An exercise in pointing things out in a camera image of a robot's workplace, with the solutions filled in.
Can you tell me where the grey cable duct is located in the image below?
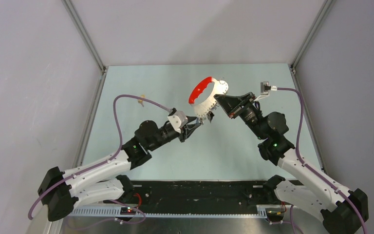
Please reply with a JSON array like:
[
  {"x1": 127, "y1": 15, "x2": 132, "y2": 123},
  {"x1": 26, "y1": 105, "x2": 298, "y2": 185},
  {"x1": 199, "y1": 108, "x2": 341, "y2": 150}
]
[{"x1": 68, "y1": 206, "x2": 267, "y2": 218}]

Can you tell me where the black key tag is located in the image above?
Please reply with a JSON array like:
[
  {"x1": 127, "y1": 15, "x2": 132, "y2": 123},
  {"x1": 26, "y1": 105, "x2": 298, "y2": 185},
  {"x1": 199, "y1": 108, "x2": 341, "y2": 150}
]
[{"x1": 207, "y1": 111, "x2": 214, "y2": 123}]

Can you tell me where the aluminium corner post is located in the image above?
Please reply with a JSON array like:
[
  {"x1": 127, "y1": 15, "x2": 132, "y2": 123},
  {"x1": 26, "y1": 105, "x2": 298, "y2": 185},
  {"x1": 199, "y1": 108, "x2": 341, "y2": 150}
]
[
  {"x1": 289, "y1": 0, "x2": 334, "y2": 74},
  {"x1": 61, "y1": 0, "x2": 106, "y2": 74}
]

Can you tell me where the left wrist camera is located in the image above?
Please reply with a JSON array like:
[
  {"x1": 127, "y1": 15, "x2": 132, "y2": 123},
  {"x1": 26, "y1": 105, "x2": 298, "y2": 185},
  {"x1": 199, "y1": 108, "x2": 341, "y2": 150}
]
[{"x1": 168, "y1": 108, "x2": 188, "y2": 133}]

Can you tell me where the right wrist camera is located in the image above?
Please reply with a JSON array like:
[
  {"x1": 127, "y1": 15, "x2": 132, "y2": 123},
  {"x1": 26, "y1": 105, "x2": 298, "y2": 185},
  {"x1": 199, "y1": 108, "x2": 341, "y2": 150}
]
[{"x1": 255, "y1": 81, "x2": 278, "y2": 101}]

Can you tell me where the right aluminium corner post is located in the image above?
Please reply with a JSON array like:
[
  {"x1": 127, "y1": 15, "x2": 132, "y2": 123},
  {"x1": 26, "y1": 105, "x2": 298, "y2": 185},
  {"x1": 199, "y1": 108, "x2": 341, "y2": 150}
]
[{"x1": 289, "y1": 0, "x2": 334, "y2": 74}]

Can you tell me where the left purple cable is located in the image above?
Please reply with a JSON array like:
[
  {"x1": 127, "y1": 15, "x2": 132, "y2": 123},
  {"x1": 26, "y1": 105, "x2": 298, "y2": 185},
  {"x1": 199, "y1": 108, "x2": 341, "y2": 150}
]
[{"x1": 28, "y1": 94, "x2": 173, "y2": 225}]

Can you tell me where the left aluminium corner post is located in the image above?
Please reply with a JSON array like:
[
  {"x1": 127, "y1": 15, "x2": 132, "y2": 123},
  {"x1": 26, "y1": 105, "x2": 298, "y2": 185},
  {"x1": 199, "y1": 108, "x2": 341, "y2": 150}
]
[{"x1": 61, "y1": 0, "x2": 106, "y2": 74}]

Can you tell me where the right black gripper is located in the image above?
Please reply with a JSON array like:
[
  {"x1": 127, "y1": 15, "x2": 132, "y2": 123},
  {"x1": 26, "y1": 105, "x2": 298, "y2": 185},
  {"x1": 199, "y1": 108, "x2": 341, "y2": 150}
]
[{"x1": 214, "y1": 92, "x2": 267, "y2": 140}]

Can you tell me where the yellow key tag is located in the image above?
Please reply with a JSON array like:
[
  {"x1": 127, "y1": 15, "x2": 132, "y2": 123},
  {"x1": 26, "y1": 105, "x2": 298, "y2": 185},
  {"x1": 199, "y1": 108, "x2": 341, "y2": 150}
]
[{"x1": 137, "y1": 95, "x2": 145, "y2": 107}]

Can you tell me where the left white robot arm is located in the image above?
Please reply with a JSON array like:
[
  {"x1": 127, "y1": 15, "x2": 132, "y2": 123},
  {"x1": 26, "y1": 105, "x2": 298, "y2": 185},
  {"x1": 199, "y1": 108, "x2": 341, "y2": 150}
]
[{"x1": 37, "y1": 116, "x2": 202, "y2": 221}]

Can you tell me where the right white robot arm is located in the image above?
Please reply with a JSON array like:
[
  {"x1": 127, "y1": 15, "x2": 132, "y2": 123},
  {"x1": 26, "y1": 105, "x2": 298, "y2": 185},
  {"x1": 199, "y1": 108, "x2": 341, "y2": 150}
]
[{"x1": 214, "y1": 92, "x2": 369, "y2": 234}]

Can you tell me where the steel key holder red handle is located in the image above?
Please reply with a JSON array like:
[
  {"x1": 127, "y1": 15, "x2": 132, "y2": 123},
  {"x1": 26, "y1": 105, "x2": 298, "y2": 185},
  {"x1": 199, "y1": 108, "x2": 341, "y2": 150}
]
[{"x1": 188, "y1": 77, "x2": 229, "y2": 120}]

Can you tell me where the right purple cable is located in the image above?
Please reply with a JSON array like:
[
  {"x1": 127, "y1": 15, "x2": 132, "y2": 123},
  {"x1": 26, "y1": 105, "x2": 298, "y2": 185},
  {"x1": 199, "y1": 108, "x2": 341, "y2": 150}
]
[{"x1": 276, "y1": 87, "x2": 368, "y2": 234}]

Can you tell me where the purple cable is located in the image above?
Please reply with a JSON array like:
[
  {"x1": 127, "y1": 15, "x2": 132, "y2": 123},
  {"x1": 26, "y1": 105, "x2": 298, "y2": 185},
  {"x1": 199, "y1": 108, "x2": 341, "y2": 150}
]
[
  {"x1": 276, "y1": 87, "x2": 368, "y2": 234},
  {"x1": 28, "y1": 94, "x2": 173, "y2": 225}
]

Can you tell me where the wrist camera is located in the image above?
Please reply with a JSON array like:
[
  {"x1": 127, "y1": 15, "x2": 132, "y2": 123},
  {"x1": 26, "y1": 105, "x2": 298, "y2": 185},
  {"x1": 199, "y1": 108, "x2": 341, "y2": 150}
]
[
  {"x1": 255, "y1": 81, "x2": 278, "y2": 101},
  {"x1": 168, "y1": 108, "x2": 188, "y2": 133}
]

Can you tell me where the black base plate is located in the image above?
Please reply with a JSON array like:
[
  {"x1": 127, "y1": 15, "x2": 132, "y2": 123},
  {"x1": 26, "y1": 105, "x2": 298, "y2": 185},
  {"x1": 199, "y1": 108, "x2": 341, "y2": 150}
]
[{"x1": 118, "y1": 180, "x2": 281, "y2": 214}]

